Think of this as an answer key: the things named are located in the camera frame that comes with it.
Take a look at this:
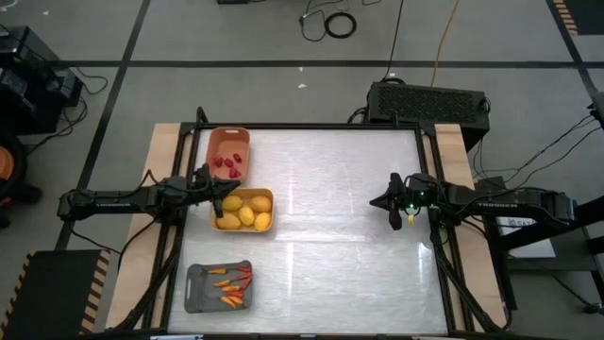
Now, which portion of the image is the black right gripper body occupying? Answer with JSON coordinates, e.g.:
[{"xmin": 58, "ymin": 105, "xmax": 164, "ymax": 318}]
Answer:
[{"xmin": 389, "ymin": 173, "xmax": 438, "ymax": 231}]

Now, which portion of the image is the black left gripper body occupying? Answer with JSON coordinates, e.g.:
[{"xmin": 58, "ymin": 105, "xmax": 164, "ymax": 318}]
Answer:
[{"xmin": 186, "ymin": 163, "xmax": 224, "ymax": 218}]

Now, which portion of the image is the yellow plastic basket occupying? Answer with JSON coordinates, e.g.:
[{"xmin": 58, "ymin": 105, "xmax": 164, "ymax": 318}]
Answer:
[{"xmin": 208, "ymin": 187, "xmax": 277, "ymax": 234}]

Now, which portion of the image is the terracotta plastic basket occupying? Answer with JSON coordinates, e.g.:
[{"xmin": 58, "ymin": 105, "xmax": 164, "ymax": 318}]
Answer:
[{"xmin": 206, "ymin": 126, "xmax": 252, "ymax": 185}]

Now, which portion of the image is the black power brick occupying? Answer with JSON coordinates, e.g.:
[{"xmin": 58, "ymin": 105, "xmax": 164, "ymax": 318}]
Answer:
[{"xmin": 475, "ymin": 176, "xmax": 507, "ymax": 193}]

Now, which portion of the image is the black computer case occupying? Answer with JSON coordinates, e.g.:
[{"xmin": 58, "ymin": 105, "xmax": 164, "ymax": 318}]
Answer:
[{"xmin": 366, "ymin": 80, "xmax": 492, "ymax": 153}]

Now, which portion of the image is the grey plastic basket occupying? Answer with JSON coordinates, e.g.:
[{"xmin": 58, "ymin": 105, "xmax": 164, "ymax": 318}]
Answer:
[{"xmin": 183, "ymin": 260, "xmax": 255, "ymax": 315}]

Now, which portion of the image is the white printed box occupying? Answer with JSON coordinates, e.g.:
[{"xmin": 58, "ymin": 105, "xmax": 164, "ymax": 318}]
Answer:
[{"xmin": 495, "ymin": 215, "xmax": 558, "ymax": 261}]

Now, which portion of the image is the black side stand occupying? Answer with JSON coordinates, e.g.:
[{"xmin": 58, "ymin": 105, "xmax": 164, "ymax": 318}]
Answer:
[{"xmin": 476, "ymin": 188, "xmax": 604, "ymax": 315}]

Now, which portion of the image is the hazard striped black platform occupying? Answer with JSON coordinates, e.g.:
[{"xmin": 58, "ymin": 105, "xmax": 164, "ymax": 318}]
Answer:
[{"xmin": 0, "ymin": 248, "xmax": 112, "ymax": 340}]

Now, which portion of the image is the black orange floor machine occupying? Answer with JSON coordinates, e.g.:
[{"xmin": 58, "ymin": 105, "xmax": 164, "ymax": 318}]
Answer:
[{"xmin": 0, "ymin": 126, "xmax": 44, "ymax": 229}]

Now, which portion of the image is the black equipment rack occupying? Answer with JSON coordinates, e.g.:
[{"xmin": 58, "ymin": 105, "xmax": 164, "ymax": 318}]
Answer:
[{"xmin": 0, "ymin": 25, "xmax": 86, "ymax": 137}]

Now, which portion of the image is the hazard edged black mat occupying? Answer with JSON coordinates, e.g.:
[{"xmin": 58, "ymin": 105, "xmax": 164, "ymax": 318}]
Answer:
[{"xmin": 549, "ymin": 0, "xmax": 604, "ymax": 37}]

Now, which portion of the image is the black aluminium table frame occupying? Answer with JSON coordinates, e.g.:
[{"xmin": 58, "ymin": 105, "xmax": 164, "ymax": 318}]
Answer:
[{"xmin": 111, "ymin": 106, "xmax": 514, "ymax": 337}]

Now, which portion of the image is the black hanging cable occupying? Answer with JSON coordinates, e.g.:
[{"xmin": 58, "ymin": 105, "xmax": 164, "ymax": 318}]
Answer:
[{"xmin": 384, "ymin": 0, "xmax": 406, "ymax": 80}]

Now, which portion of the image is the yellow hanging cable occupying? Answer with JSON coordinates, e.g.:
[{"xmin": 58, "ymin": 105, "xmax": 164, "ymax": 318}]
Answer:
[{"xmin": 431, "ymin": 0, "xmax": 461, "ymax": 89}]

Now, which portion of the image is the black cable coil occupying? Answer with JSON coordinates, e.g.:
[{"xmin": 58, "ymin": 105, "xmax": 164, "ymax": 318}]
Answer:
[{"xmin": 324, "ymin": 11, "xmax": 359, "ymax": 40}]

